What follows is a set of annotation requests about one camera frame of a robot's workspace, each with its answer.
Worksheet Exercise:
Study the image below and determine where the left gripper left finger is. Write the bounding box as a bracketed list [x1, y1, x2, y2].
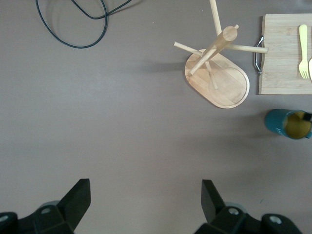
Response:
[0, 178, 91, 234]

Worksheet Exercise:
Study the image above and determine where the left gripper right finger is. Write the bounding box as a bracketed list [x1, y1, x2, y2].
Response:
[195, 179, 303, 234]

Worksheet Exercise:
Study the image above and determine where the dark teal cup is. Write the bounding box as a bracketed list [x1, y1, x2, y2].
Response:
[265, 109, 312, 140]

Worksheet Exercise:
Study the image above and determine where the wooden mug rack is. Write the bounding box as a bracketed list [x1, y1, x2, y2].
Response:
[174, 0, 269, 110]

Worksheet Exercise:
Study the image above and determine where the bamboo cutting board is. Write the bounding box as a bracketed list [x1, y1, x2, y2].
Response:
[254, 14, 312, 95]

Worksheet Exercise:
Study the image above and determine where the yellow plastic fork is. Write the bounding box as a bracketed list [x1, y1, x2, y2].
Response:
[298, 24, 310, 79]

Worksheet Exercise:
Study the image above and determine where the brown table cover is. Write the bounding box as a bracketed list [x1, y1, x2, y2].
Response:
[0, 0, 312, 234]

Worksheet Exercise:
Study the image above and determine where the looped black cable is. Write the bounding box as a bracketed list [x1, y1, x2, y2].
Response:
[36, 0, 132, 49]

